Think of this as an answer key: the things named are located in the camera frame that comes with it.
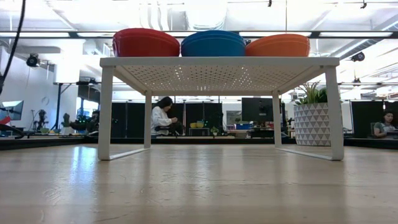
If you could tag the white perforated metal shelf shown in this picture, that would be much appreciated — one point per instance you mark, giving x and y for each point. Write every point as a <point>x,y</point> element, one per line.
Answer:
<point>217,61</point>

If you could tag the blue storage box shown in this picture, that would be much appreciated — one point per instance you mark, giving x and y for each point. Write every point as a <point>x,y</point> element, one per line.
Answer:
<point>244,126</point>

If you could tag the small potted plant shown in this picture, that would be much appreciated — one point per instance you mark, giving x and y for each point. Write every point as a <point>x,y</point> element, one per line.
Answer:
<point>214,130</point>

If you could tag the small red plastic bowl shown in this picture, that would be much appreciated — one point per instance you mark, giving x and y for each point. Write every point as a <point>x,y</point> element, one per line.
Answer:
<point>146,46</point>
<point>144,29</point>

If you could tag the black vertical pole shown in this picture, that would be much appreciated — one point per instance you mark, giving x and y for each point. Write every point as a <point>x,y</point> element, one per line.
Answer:
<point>59,105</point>

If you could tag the black computer monitor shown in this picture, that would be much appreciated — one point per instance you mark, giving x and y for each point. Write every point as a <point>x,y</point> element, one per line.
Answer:
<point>257,109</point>

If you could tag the seated person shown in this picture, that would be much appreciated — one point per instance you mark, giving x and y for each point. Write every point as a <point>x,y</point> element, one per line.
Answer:
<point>160,119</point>
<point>384,124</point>

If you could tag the succulent in patterned white pot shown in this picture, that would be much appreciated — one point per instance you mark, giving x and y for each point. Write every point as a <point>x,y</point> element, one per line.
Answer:
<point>312,124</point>

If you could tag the black office partition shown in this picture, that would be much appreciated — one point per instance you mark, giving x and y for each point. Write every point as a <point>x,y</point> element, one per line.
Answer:
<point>196,115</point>

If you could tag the round black ceiling camera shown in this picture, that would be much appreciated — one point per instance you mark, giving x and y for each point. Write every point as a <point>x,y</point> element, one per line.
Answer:
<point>32,60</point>
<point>358,56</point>

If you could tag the yellow bowl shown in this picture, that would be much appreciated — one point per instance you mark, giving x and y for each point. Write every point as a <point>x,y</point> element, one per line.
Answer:
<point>200,124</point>
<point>193,125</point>

